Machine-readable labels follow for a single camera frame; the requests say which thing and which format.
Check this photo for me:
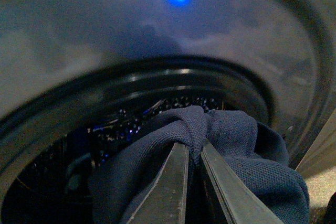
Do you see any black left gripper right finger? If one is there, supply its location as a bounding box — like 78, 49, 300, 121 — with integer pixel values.
201, 141, 282, 223

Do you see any dark navy cloth garment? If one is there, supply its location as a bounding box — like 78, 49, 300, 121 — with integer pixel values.
89, 106, 309, 223

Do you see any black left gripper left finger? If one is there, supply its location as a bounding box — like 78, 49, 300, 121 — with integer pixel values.
121, 143, 189, 223

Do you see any grey front-load washing machine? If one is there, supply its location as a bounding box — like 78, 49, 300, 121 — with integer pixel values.
1, 0, 335, 223

